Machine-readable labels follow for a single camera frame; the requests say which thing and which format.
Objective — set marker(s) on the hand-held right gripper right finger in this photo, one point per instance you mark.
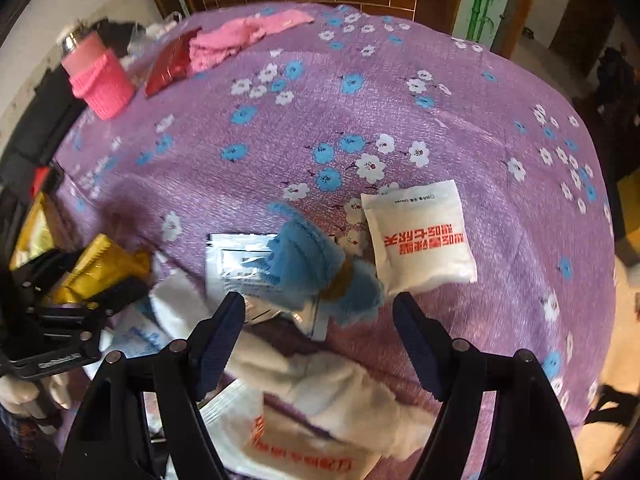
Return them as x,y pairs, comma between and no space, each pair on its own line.
417,345

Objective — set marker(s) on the white plastic bag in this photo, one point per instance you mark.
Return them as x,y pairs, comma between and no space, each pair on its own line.
155,30

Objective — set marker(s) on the red wallet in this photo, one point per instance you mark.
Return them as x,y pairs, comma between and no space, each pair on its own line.
167,65

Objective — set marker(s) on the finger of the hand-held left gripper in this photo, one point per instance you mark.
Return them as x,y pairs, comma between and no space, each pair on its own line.
47,265
122,292

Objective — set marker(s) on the white blue printed packet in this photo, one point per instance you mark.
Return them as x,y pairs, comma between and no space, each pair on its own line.
135,335

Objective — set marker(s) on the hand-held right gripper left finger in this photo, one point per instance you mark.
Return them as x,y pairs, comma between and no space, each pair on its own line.
222,340

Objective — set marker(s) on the person's left hand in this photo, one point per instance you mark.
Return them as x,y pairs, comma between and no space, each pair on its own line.
22,392

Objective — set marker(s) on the white packet with red print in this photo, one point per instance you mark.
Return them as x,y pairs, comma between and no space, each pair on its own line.
285,442
420,240

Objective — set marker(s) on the purple floral tablecloth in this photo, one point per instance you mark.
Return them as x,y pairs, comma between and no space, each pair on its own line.
400,125

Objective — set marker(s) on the bamboo wall poster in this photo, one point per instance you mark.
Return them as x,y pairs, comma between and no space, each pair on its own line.
487,0

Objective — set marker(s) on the dark cloth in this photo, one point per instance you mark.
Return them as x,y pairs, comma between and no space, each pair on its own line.
45,105

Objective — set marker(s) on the pink fluffy cloth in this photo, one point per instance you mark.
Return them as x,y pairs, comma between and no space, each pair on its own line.
225,40

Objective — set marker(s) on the silver foil packet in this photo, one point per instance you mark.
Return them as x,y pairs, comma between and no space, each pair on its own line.
235,270

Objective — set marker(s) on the blue plush toy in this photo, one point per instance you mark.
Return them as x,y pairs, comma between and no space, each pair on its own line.
305,260

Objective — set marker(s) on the white fluffy sock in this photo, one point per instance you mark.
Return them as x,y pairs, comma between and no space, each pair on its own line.
325,377

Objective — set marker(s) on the gold foil packet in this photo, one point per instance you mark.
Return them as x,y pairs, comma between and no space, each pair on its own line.
32,232
100,265

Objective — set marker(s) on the pink knit-sleeved bottle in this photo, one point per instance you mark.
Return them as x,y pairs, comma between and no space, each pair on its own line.
102,82

